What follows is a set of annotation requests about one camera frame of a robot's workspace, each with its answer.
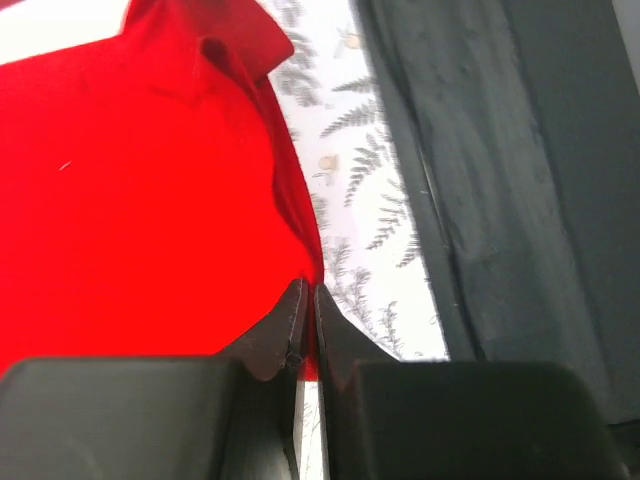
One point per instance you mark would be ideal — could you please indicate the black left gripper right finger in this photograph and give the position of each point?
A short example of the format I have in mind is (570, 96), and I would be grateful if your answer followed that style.
(388, 419)

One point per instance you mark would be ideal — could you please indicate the black table front rail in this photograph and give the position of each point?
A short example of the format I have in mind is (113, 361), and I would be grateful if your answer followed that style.
(516, 126)

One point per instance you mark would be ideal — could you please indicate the floral patterned table mat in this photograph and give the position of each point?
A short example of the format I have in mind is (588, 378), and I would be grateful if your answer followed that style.
(330, 101)

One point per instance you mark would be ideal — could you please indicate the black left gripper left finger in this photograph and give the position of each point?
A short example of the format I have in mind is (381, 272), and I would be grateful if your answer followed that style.
(234, 415)

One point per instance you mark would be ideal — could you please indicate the red t shirt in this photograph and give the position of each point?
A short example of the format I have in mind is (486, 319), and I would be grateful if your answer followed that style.
(152, 202)

